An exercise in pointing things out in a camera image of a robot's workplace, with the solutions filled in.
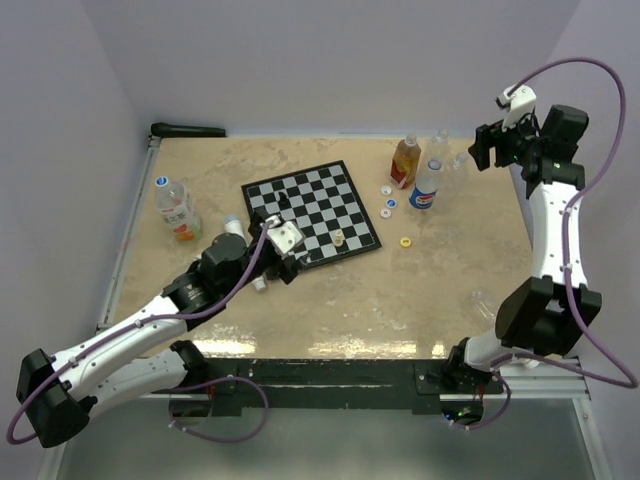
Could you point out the black chess piece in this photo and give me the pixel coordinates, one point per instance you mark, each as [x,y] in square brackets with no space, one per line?
[283,200]

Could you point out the blue cap tea bottle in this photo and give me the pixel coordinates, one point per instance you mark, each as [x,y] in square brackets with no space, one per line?
[174,202]

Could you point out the white tube bottle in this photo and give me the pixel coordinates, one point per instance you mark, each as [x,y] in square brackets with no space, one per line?
[233,225]

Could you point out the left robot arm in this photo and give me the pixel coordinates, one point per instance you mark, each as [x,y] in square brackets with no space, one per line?
[60,393]

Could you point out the clear crushed bottle right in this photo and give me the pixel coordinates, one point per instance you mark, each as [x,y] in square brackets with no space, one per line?
[484,304]

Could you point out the black white chessboard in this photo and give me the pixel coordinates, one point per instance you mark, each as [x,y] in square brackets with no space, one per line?
[323,199]

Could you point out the white chess piece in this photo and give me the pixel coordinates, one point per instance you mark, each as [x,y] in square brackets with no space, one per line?
[338,238]

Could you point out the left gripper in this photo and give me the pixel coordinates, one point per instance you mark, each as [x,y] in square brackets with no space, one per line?
[283,269]

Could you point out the black base frame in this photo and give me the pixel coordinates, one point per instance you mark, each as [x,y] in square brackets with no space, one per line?
[356,384]

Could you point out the yellow cap clear bottle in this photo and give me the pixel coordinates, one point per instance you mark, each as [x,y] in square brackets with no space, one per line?
[456,171]

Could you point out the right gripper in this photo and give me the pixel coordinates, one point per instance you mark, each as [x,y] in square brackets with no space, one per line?
[480,149]

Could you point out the pepsi label bottle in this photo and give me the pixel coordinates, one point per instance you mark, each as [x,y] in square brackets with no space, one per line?
[427,181]

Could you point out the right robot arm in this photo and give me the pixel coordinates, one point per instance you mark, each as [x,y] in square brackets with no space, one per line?
[536,318]

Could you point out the amber drink bottle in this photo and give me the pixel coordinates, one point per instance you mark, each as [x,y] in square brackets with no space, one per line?
[405,161]

